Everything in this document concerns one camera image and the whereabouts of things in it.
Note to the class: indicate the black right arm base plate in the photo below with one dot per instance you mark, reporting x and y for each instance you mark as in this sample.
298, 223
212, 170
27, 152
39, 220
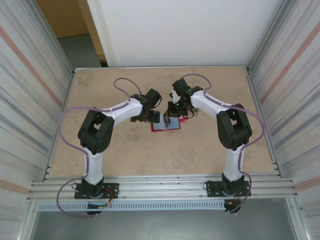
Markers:
212, 187

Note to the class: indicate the corrugated metal side panel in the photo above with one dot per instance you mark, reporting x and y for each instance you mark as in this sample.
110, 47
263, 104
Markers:
25, 100
295, 100

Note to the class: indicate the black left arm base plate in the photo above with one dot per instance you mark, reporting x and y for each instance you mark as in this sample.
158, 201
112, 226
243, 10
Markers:
113, 187

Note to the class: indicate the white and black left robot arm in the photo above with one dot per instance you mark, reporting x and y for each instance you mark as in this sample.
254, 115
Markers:
125, 110

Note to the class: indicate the red card holder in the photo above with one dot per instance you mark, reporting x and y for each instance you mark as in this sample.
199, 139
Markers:
160, 126

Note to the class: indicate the white door frame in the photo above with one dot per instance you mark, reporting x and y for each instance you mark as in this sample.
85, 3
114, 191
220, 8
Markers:
102, 32

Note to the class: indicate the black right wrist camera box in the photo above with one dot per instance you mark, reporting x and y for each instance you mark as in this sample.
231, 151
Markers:
180, 86

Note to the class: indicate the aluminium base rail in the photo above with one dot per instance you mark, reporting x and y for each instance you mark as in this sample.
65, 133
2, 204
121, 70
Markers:
160, 186

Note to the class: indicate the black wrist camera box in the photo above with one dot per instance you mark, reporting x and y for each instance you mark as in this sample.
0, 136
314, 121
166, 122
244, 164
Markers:
153, 96
180, 86

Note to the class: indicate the brown wooden door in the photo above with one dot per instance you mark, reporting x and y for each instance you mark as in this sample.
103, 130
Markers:
62, 17

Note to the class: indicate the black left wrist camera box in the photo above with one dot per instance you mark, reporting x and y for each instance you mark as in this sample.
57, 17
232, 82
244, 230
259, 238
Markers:
153, 96

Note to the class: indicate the dark credit card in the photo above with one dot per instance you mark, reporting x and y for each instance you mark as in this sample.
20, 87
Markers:
168, 123

